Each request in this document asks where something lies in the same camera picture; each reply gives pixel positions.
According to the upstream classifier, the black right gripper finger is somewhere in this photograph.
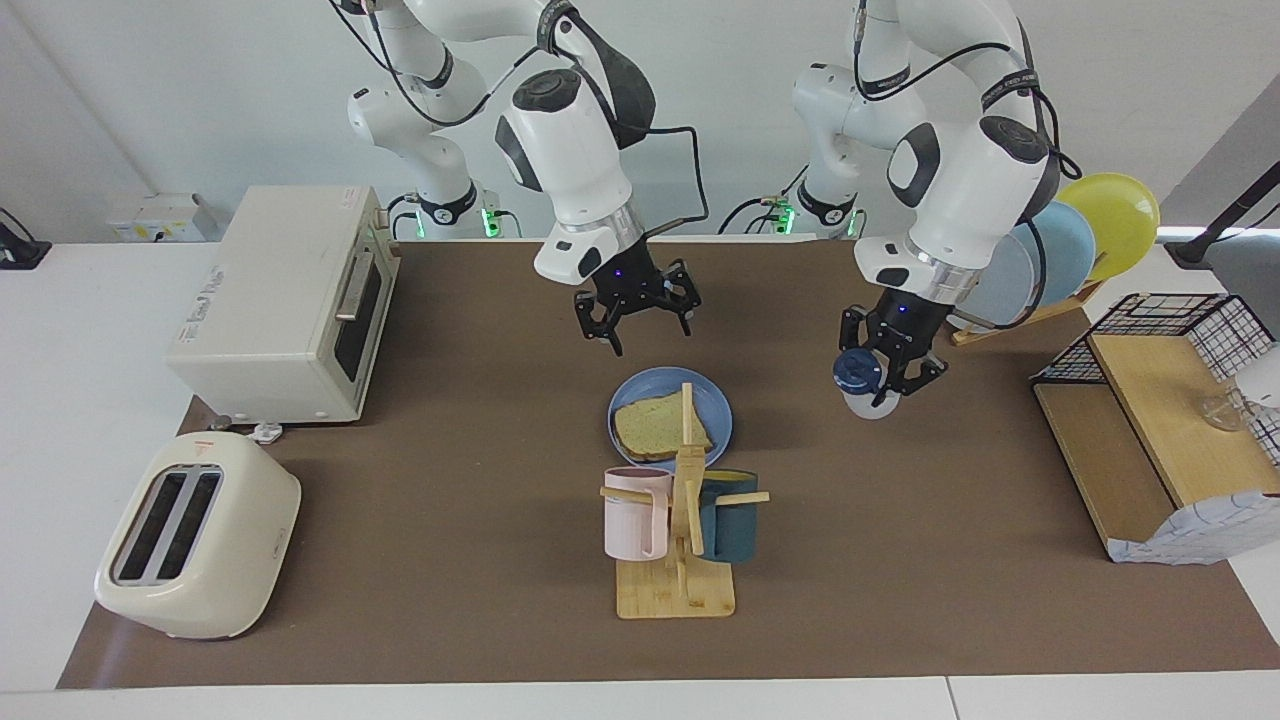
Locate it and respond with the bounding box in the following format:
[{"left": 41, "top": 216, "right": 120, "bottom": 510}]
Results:
[
  {"left": 573, "top": 292, "right": 626, "bottom": 358},
  {"left": 660, "top": 258, "right": 701, "bottom": 336}
]

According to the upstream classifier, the translucent bottle with navy cap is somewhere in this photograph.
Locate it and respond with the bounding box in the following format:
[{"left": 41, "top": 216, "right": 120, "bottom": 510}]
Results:
[{"left": 833, "top": 347, "right": 901, "bottom": 420}]

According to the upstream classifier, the toasted bread slice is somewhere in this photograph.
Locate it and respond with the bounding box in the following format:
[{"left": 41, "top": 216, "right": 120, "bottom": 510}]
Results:
[{"left": 613, "top": 395, "right": 715, "bottom": 463}]

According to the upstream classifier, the blue round plate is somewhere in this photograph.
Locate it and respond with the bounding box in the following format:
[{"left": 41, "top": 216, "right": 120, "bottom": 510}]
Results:
[{"left": 608, "top": 367, "right": 734, "bottom": 471}]

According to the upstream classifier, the pale grey-blue plate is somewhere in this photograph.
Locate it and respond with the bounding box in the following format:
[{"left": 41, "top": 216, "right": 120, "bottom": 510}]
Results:
[{"left": 962, "top": 235, "right": 1036, "bottom": 331}]

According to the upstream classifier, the wooden plate rack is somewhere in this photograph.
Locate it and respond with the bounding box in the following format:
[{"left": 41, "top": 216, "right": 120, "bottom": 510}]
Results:
[{"left": 950, "top": 280, "right": 1106, "bottom": 347}]

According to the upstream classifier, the light blue plate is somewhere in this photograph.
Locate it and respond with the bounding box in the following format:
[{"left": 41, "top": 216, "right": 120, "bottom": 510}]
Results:
[{"left": 1010, "top": 203, "right": 1097, "bottom": 308}]

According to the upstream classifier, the yellow plate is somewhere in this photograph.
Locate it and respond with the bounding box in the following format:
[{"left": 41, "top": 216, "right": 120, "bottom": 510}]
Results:
[{"left": 1058, "top": 173, "right": 1161, "bottom": 283}]

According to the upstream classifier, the brown table mat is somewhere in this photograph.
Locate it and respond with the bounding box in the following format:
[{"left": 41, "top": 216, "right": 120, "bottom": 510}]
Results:
[{"left": 57, "top": 240, "right": 1280, "bottom": 691}]

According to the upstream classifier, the pink ribbed mug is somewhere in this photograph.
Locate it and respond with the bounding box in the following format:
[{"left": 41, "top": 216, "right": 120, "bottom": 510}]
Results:
[{"left": 603, "top": 467, "right": 673, "bottom": 561}]

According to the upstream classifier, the teal mug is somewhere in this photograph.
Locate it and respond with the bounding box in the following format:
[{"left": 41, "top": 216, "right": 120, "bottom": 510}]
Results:
[{"left": 697, "top": 470, "right": 761, "bottom": 563}]

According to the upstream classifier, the wooden mug tree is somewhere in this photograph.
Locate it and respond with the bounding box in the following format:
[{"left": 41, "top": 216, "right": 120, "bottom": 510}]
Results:
[{"left": 600, "top": 383, "right": 771, "bottom": 621}]

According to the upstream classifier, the clear glass cup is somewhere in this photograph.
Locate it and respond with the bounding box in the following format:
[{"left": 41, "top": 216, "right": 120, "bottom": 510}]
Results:
[{"left": 1200, "top": 388, "right": 1251, "bottom": 433}]

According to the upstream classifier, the white checkered cloth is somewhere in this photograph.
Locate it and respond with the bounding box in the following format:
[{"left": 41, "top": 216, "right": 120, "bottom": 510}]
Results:
[{"left": 1108, "top": 490, "right": 1280, "bottom": 566}]

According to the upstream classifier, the white toaster oven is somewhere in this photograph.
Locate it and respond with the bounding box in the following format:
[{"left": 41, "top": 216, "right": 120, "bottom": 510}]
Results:
[{"left": 165, "top": 185, "right": 401, "bottom": 426}]

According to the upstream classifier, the cream two-slot toaster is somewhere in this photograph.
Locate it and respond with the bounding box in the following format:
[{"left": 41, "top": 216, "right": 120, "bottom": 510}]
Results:
[{"left": 95, "top": 432, "right": 301, "bottom": 641}]

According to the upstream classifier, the white power outlet box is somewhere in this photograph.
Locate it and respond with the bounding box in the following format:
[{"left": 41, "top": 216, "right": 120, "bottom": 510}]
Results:
[{"left": 108, "top": 193, "right": 219, "bottom": 243}]

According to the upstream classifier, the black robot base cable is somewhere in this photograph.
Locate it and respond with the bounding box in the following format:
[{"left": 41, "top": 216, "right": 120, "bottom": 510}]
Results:
[{"left": 718, "top": 165, "right": 806, "bottom": 236}]

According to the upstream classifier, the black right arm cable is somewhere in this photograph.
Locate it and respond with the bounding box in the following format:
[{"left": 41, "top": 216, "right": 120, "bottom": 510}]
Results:
[{"left": 335, "top": 0, "right": 711, "bottom": 241}]

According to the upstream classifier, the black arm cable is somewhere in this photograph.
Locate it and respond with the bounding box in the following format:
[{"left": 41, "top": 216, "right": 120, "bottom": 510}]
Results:
[
  {"left": 855, "top": 0, "right": 1083, "bottom": 303},
  {"left": 335, "top": 0, "right": 711, "bottom": 241}
]

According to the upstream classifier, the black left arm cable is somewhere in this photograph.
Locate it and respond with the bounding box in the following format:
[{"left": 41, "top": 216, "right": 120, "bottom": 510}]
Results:
[{"left": 855, "top": 0, "right": 1083, "bottom": 303}]

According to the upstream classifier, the wooden shelf with wire basket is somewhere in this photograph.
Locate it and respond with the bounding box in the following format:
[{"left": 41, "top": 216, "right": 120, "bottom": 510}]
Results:
[{"left": 1032, "top": 293, "right": 1280, "bottom": 561}]

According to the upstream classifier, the black clamp mount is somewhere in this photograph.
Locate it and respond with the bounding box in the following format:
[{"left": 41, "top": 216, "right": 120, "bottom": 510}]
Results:
[{"left": 0, "top": 208, "right": 51, "bottom": 271}]

